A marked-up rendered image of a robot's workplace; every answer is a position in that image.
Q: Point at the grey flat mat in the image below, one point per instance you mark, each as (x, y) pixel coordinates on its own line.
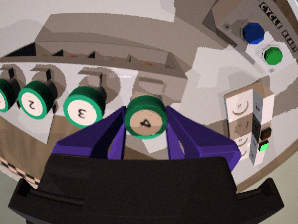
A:
(213, 67)

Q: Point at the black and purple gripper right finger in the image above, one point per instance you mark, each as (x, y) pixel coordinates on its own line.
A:
(197, 140)

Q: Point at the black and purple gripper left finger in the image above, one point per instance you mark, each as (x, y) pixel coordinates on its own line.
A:
(95, 139)

